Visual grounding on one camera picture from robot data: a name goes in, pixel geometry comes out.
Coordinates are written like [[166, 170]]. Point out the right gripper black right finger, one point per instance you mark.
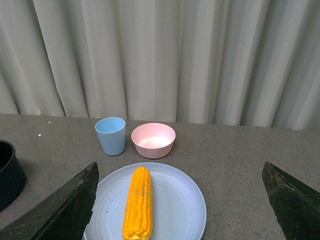
[[295, 204]]

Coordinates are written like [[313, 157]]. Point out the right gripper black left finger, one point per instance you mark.
[[63, 215]]

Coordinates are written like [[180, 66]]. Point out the dark blue saucepan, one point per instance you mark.
[[12, 175]]

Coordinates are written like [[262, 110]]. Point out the yellow corn cob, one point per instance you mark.
[[139, 212]]

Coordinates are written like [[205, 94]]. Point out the light blue plastic cup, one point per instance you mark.
[[111, 132]]

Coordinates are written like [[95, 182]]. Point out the light blue plate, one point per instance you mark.
[[179, 208]]

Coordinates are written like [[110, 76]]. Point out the pink plastic bowl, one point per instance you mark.
[[153, 140]]

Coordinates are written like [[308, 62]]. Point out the white curtain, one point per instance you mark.
[[228, 62]]

